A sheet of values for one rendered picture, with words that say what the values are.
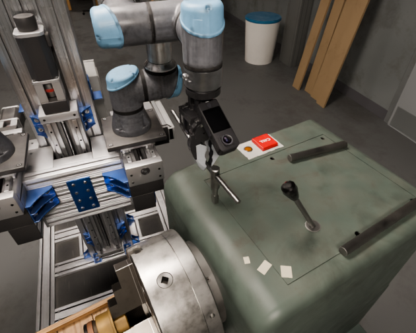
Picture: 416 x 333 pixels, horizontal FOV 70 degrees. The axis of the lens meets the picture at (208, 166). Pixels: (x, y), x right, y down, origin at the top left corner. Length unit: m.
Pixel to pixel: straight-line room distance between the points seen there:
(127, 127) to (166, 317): 0.71
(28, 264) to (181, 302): 1.86
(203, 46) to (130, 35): 0.15
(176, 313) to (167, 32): 0.55
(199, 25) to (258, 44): 4.18
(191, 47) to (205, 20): 0.05
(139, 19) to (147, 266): 0.50
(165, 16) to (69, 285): 1.63
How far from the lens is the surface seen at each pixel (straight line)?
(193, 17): 0.54
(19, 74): 1.30
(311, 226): 0.75
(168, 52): 1.09
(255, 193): 0.80
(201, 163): 0.70
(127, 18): 0.62
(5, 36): 1.24
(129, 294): 0.77
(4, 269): 2.50
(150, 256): 0.71
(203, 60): 0.56
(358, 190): 0.89
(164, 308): 0.67
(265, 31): 4.65
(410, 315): 2.31
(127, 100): 1.12
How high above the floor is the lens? 1.83
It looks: 41 degrees down
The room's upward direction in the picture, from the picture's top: straight up
